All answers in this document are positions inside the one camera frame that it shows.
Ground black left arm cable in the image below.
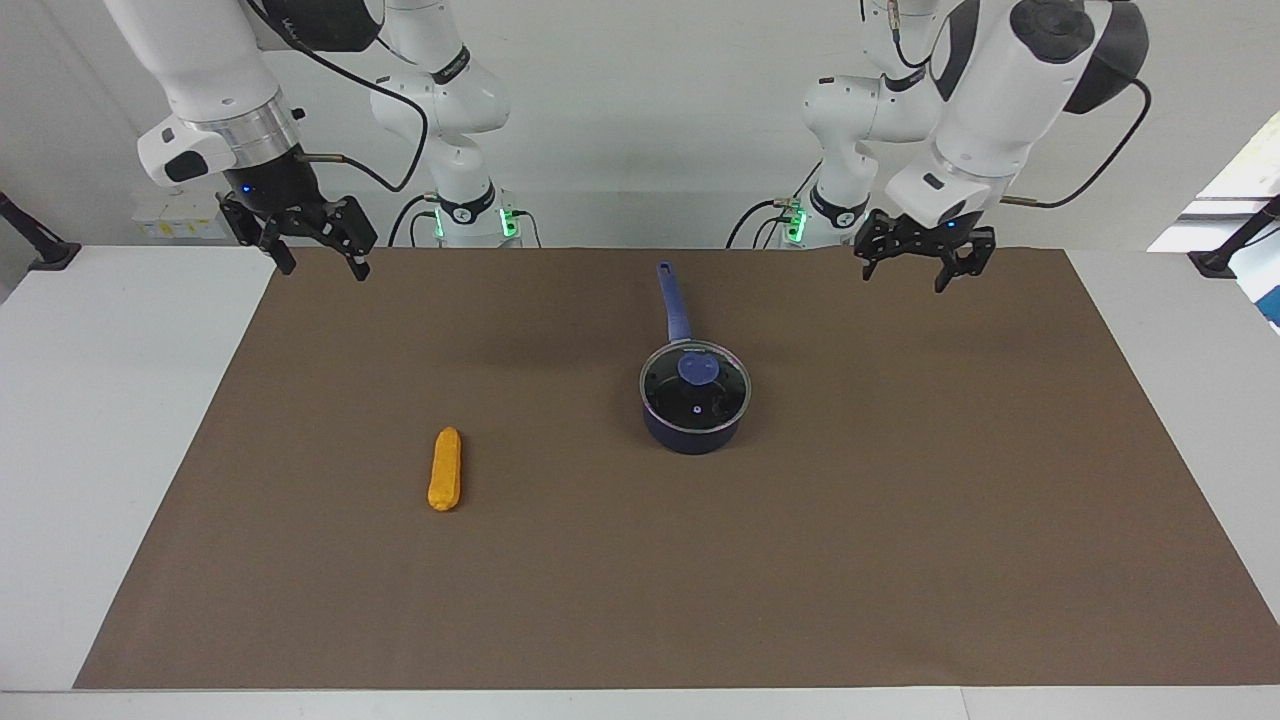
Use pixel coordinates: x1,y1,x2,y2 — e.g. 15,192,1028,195
1000,78,1153,209

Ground glass lid with blue knob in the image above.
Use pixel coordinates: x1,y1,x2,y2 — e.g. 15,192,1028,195
639,340,752,433

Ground black right base cables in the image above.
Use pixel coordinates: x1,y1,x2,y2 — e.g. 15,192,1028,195
387,195,543,249

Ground dark blue pot, long handle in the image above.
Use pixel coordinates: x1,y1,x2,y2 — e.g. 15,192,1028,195
638,261,753,457

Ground brown table mat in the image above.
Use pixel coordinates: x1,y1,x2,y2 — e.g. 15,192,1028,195
72,246,1280,691

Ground black left base cables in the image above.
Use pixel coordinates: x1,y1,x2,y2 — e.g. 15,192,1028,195
726,160,823,250

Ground black clamp stand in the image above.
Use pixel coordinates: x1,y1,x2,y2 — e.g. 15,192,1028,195
0,190,82,272
1188,195,1280,280

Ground white wall socket box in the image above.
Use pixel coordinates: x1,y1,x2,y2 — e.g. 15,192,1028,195
131,190,237,242

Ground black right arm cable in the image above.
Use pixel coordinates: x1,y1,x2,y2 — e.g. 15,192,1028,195
245,0,431,194

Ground light blue box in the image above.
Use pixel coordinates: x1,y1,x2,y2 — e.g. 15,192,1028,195
1240,272,1280,331

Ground black base cables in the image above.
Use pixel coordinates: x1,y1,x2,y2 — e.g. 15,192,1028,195
726,160,823,250
387,195,543,249

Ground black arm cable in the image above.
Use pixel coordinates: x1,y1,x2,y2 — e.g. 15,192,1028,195
1000,78,1153,209
245,0,431,194

